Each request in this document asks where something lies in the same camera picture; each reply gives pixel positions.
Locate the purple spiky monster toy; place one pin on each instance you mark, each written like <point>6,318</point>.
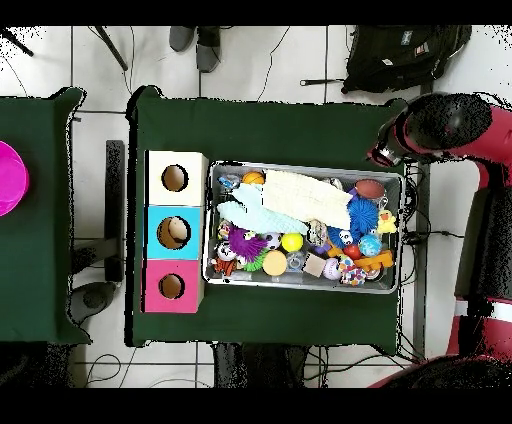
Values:
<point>246,244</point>

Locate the black backpack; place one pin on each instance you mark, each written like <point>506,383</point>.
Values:
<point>392,60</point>

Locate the wooden box with three holes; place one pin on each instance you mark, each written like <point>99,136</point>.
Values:
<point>156,240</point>

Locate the pink plastic bowl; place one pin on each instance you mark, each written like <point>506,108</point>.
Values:
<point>12,180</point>

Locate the mint waffle cloth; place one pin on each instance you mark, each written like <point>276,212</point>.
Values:
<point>256,216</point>

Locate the black panel on stand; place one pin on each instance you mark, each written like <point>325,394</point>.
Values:
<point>115,200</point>

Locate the dark green tablecloth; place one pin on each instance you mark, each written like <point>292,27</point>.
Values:
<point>40,260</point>
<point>280,128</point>

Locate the brown toy football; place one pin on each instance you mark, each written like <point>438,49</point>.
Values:
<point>370,189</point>

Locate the grey metal rail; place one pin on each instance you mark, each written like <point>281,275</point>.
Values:
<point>420,280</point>

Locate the yellow duck plush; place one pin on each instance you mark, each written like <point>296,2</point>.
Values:
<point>386,222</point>

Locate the orange toy basketball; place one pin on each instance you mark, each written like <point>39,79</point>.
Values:
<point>252,178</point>

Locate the blue spiky ball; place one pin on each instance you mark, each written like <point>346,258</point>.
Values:
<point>362,214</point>

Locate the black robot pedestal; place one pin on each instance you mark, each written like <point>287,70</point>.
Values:
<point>260,368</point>

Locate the orange plastic toy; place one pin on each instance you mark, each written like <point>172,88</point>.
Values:
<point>376,260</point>

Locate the cream waffle cloth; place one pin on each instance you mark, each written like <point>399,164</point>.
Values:
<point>304,198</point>

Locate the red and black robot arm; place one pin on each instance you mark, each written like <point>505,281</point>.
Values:
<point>448,120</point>

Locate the black tripod leg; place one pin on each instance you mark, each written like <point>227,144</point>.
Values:
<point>18,44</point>
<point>112,48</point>

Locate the round orange sponge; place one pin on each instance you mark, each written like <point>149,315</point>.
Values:
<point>274,263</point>

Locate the silver mesh bin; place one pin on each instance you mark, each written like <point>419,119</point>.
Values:
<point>248,282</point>

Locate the blue green globe ball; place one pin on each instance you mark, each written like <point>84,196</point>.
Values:
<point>370,245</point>

